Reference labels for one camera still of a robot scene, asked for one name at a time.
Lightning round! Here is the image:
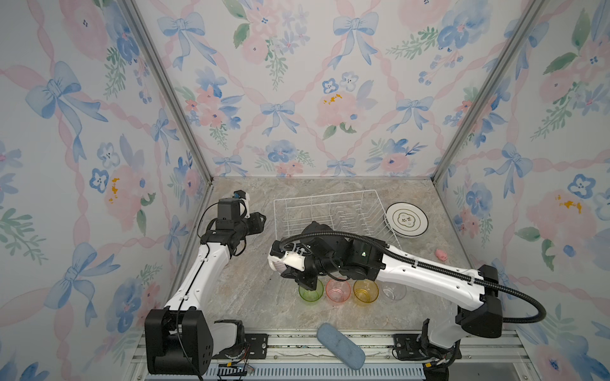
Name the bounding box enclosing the green plastic cup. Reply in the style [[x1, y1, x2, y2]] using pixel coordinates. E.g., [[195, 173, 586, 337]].
[[298, 280, 325, 303]]

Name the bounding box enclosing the pink plastic cup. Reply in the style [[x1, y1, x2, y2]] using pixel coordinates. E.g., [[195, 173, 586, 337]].
[[325, 279, 352, 305]]

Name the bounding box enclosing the yellow plastic cup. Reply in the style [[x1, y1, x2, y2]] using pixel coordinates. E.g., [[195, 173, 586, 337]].
[[353, 279, 380, 304]]

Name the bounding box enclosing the clear glass cup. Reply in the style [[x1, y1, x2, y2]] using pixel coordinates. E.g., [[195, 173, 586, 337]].
[[381, 282, 408, 301]]

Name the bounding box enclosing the plain white plate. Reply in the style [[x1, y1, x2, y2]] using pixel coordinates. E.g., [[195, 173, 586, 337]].
[[385, 203, 429, 238]]

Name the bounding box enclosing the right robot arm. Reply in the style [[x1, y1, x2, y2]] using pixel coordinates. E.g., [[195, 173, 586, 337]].
[[268, 222, 504, 352]]

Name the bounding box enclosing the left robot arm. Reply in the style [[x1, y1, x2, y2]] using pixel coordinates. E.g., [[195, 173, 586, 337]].
[[145, 190, 266, 377]]

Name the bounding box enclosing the pink pig toy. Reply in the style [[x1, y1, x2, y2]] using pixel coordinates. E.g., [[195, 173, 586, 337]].
[[435, 249, 449, 262]]

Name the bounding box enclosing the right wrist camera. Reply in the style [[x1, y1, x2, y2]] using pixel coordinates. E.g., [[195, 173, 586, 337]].
[[268, 241, 311, 273]]

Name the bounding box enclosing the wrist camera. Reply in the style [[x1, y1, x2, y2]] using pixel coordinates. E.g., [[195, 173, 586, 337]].
[[268, 241, 311, 273], [234, 190, 250, 218]]

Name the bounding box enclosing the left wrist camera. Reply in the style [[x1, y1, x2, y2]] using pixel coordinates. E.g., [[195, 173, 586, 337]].
[[234, 190, 250, 218]]

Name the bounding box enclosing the aluminium front rail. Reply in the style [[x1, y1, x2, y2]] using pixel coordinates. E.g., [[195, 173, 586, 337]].
[[128, 329, 530, 381]]

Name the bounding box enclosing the white wire dish rack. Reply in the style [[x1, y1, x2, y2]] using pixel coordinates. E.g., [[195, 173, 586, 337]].
[[273, 190, 401, 248]]

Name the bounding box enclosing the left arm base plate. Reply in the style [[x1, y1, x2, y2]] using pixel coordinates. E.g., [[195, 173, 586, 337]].
[[213, 333, 269, 361]]

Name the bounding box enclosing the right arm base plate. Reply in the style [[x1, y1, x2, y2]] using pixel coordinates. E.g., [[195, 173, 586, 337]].
[[392, 333, 462, 362]]

